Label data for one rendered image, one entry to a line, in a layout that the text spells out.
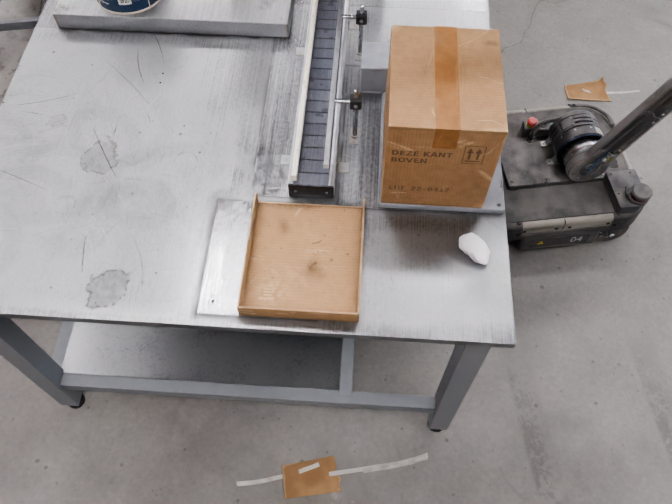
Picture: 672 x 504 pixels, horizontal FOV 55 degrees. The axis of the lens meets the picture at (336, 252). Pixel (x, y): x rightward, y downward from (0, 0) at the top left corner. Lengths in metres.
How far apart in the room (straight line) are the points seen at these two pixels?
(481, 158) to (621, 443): 1.25
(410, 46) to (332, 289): 0.56
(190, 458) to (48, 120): 1.11
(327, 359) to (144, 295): 0.73
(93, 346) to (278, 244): 0.88
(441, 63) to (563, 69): 1.80
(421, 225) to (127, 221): 0.69
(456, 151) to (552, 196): 1.07
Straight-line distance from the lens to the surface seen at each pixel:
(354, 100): 1.58
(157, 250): 1.54
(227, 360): 2.05
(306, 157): 1.58
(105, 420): 2.32
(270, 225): 1.53
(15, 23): 3.29
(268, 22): 1.92
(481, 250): 1.49
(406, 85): 1.41
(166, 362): 2.09
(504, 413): 2.27
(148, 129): 1.77
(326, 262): 1.47
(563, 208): 2.40
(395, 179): 1.46
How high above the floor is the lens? 2.11
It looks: 60 degrees down
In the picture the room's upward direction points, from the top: straight up
